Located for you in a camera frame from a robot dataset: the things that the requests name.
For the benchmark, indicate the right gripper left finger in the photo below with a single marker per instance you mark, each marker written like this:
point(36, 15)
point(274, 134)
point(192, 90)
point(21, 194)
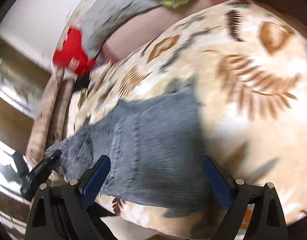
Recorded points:
point(61, 212)

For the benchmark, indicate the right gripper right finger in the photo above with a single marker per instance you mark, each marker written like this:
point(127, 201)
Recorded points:
point(267, 220)

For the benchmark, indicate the blue denim jeans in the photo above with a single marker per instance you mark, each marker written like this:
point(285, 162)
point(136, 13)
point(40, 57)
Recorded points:
point(156, 150)

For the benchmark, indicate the striped rolled bedding upper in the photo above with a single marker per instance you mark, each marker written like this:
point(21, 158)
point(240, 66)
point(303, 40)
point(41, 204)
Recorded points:
point(37, 141)

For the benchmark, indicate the striped rolled bedding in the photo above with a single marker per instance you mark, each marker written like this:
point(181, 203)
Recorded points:
point(56, 127)
point(37, 141)

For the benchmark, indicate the striped rolled bedding lower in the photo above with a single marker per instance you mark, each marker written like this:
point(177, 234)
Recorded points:
point(56, 127)

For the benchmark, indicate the red paper shopping bag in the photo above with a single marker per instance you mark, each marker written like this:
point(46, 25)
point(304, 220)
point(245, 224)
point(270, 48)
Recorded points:
point(72, 55)

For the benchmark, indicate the leaf pattern beige blanket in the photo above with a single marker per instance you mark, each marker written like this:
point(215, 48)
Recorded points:
point(250, 66)

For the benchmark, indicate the pink brown headboard cushion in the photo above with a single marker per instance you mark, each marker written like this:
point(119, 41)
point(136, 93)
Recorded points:
point(144, 27)

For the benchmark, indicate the grey quilted pillow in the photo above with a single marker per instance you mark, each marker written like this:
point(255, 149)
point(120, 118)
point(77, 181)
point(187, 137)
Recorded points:
point(105, 16)

